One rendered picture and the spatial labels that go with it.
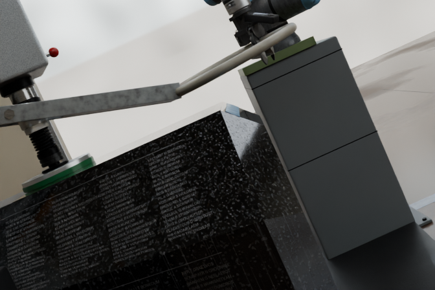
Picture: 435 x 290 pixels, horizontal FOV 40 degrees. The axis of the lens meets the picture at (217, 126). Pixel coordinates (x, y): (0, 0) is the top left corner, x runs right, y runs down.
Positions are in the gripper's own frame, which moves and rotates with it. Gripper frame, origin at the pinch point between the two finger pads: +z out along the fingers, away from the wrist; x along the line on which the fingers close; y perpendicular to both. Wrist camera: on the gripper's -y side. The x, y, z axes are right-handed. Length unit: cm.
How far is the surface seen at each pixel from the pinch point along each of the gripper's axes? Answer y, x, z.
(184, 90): 2.2, 47.4, -5.2
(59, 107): 23, 75, -18
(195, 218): -22, 92, 20
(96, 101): 18, 66, -14
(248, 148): -29, 72, 13
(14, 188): 468, -166, 13
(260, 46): -21.2, 35.4, -6.1
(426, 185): 5, -79, 92
